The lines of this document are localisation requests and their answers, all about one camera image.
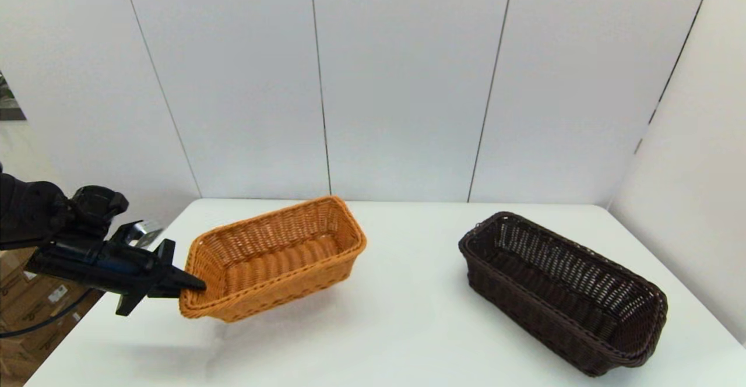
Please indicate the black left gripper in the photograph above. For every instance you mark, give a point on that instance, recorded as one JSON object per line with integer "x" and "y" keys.
{"x": 99, "y": 267}

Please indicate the orange wicker basket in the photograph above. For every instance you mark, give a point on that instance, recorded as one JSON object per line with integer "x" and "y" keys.
{"x": 280, "y": 264}

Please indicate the dark brown wicker basket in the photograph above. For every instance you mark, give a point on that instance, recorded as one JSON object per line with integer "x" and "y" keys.
{"x": 559, "y": 294}

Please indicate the brown cardboard box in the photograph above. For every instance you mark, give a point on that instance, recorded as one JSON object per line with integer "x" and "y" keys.
{"x": 11, "y": 261}
{"x": 35, "y": 299}
{"x": 23, "y": 361}
{"x": 67, "y": 329}

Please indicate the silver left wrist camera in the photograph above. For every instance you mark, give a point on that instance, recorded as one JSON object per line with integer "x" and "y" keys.
{"x": 137, "y": 232}

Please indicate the dark framed wall picture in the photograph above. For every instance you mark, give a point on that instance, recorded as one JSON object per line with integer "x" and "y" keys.
{"x": 7, "y": 104}

